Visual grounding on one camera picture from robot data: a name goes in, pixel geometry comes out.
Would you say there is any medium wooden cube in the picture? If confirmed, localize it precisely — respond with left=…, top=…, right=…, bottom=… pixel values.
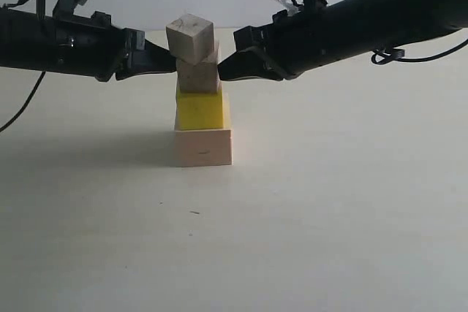
left=176, top=39, right=220, bottom=94

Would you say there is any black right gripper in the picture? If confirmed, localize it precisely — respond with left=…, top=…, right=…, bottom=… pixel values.
left=218, top=12, right=351, bottom=81

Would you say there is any large wooden cube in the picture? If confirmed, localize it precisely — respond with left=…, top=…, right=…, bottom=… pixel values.
left=174, top=92, right=233, bottom=168

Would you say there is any small wooden cube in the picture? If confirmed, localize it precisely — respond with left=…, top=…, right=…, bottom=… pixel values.
left=165, top=13, right=214, bottom=64

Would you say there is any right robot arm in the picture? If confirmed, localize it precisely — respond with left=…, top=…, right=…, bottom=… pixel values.
left=218, top=0, right=467, bottom=81

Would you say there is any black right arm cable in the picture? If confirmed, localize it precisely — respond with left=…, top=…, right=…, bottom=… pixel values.
left=370, top=37, right=468, bottom=66

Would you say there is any yellow cube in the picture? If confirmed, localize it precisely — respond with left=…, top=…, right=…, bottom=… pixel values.
left=175, top=86, right=224, bottom=131

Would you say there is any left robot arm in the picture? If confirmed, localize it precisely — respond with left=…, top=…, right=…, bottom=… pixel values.
left=1, top=9, right=176, bottom=82

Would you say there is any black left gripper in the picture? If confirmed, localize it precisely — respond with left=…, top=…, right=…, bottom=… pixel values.
left=1, top=10, right=176, bottom=82

